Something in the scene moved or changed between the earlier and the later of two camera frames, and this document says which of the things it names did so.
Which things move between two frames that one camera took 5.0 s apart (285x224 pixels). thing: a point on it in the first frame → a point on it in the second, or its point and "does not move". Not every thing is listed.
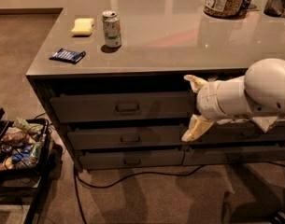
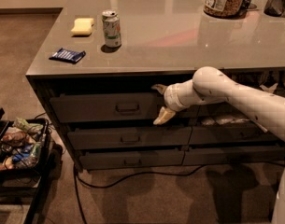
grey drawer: (131, 159) does not move
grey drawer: (206, 155) does not move
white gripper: (206, 101) → (170, 99)
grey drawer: (121, 106) does not move
